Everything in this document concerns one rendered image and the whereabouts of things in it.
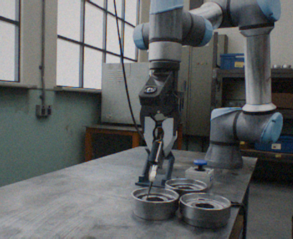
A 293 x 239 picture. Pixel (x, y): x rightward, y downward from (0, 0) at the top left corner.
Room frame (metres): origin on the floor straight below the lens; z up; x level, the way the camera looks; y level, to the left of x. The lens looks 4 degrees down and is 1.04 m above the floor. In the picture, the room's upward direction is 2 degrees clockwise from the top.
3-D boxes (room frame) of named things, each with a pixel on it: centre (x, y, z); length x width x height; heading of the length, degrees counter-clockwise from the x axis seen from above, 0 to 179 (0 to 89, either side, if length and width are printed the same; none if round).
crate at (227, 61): (4.18, -1.29, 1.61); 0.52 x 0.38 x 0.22; 69
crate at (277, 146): (3.97, -1.77, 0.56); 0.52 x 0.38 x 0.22; 63
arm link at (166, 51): (0.70, -0.04, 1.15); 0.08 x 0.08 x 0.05
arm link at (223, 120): (1.19, -0.33, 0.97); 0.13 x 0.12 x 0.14; 47
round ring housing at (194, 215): (0.62, -0.13, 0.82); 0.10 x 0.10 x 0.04
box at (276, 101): (3.96, -1.75, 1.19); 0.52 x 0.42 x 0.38; 66
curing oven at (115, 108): (3.33, 0.06, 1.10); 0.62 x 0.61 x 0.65; 156
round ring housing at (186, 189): (0.74, -0.11, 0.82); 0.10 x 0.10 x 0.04
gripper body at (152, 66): (0.71, -0.04, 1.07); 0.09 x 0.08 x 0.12; 157
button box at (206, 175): (0.89, -0.17, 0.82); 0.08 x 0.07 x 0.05; 156
